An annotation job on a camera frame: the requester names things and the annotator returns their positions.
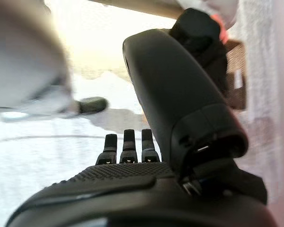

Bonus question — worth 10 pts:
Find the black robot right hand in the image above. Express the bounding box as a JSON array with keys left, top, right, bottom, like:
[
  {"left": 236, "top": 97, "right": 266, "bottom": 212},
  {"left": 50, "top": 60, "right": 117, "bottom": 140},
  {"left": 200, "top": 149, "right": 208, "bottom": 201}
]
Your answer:
[{"left": 4, "top": 8, "right": 279, "bottom": 227}]

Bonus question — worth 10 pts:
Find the white garment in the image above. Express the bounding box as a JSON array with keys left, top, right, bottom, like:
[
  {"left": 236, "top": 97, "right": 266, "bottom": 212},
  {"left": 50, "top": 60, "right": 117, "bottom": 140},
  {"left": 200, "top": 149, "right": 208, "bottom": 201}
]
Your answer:
[{"left": 177, "top": 0, "right": 242, "bottom": 24}]

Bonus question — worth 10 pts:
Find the brown laundry basket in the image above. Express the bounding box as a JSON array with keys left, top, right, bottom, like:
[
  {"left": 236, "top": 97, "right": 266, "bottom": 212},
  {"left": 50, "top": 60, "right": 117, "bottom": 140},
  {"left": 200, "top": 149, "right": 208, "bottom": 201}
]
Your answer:
[{"left": 224, "top": 39, "right": 248, "bottom": 111}]

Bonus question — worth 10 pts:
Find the grey patterned rug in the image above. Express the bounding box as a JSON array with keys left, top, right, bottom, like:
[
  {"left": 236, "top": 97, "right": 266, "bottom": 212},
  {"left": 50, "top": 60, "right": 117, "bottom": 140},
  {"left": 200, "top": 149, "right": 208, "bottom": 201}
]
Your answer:
[{"left": 0, "top": 54, "right": 284, "bottom": 227}]

